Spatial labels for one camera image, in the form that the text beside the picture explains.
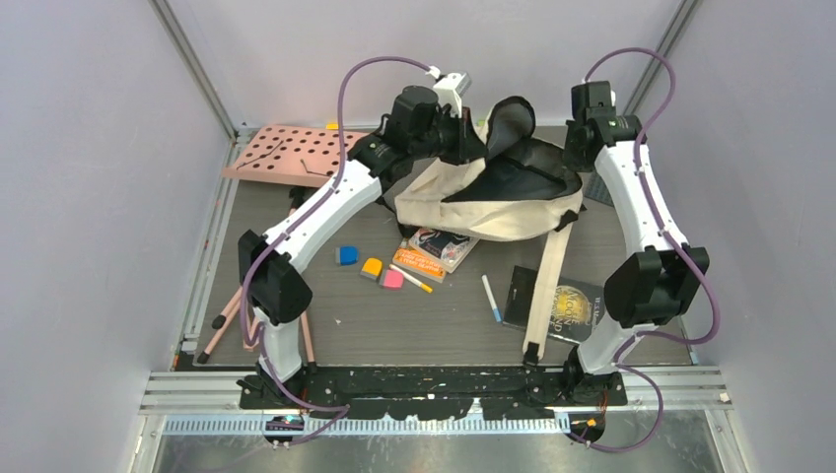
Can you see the blue capped white marker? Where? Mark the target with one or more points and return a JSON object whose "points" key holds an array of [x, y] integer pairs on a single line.
{"points": [[491, 298]]}

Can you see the cream canvas backpack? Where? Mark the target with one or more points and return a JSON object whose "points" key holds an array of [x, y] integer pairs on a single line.
{"points": [[518, 189]]}

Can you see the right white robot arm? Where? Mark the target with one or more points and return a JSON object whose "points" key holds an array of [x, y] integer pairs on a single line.
{"points": [[659, 278]]}

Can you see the black moon cover book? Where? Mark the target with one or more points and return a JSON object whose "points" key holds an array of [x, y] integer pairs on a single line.
{"points": [[576, 310]]}

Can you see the orange paperback book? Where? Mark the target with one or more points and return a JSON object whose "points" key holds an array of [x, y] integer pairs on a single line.
{"points": [[413, 261]]}

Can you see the blue eraser block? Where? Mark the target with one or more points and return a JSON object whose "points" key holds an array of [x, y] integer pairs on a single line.
{"points": [[347, 255]]}

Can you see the pink perforated stand board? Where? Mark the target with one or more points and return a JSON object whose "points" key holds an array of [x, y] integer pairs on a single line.
{"points": [[289, 155]]}

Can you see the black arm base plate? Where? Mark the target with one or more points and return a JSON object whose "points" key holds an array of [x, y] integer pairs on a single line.
{"points": [[431, 393]]}

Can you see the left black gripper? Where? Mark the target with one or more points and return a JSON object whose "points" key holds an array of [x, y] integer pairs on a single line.
{"points": [[468, 148]]}

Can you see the dark grey studded baseplate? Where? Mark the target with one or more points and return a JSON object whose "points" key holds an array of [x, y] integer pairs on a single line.
{"points": [[596, 190]]}

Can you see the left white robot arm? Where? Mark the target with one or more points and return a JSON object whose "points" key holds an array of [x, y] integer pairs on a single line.
{"points": [[272, 264]]}

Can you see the Little Women floral book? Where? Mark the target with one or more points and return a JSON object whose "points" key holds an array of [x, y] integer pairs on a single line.
{"points": [[445, 248]]}

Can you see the yellow capped white marker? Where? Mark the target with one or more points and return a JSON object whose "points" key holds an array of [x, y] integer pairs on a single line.
{"points": [[412, 279]]}

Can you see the orange eraser block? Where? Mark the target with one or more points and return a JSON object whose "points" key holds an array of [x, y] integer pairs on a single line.
{"points": [[372, 268]]}

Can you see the pink eraser block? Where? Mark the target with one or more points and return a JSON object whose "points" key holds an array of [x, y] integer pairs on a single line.
{"points": [[391, 279]]}

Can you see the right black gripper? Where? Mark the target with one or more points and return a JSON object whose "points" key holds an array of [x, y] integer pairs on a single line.
{"points": [[574, 165]]}

